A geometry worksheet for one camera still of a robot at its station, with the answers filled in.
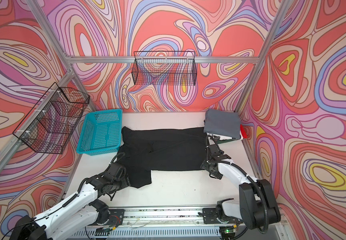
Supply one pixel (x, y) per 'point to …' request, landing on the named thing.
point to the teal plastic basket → (101, 132)
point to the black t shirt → (143, 150)
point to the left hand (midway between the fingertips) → (128, 182)
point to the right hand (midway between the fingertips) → (210, 172)
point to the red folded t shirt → (244, 134)
